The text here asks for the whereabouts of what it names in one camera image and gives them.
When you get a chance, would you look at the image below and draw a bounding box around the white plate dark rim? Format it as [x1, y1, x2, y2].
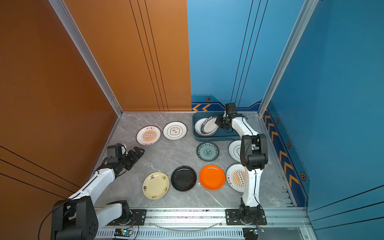
[202, 116, 219, 135]

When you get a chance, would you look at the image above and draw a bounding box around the sunburst plate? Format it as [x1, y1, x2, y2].
[195, 118, 210, 136]
[136, 126, 162, 146]
[226, 164, 246, 193]

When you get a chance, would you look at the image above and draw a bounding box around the teal patterned plate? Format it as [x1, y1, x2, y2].
[197, 142, 220, 162]

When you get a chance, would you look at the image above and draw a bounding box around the white plate quatrefoil motif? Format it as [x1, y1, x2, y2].
[163, 121, 188, 141]
[228, 140, 242, 163]

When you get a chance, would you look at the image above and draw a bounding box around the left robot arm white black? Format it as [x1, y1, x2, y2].
[50, 144, 146, 240]

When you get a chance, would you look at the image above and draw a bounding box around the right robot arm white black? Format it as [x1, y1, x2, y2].
[216, 103, 268, 226]

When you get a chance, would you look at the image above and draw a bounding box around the teal plastic bin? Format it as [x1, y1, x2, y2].
[192, 112, 240, 142]

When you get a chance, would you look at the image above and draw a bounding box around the cream yellow plate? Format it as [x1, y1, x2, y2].
[142, 172, 171, 200]

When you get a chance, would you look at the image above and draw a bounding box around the black plate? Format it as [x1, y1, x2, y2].
[171, 166, 197, 192]

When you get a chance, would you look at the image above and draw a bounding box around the orange plate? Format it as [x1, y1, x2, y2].
[199, 165, 226, 191]

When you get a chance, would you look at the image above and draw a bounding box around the left circuit board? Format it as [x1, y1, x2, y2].
[113, 229, 134, 239]

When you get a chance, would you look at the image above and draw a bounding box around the circuit board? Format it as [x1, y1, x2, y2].
[113, 229, 134, 239]
[242, 227, 265, 240]

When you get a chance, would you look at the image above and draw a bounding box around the right circuit board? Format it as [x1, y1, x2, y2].
[242, 227, 265, 240]

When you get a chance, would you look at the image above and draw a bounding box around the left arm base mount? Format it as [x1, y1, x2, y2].
[107, 209, 147, 227]

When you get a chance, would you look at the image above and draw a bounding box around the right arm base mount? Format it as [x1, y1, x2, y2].
[225, 209, 268, 226]

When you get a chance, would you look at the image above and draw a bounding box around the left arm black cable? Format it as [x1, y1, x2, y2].
[37, 200, 71, 240]

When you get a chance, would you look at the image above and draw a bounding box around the aluminium rail frame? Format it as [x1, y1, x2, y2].
[94, 208, 317, 240]

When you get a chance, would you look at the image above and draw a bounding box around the right aluminium corner post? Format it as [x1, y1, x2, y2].
[258, 0, 319, 117]

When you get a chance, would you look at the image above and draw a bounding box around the aluminium corner post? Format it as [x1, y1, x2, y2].
[258, 0, 319, 117]
[49, 0, 123, 117]

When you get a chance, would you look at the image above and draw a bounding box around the left aluminium corner post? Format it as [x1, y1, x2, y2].
[49, 0, 123, 117]

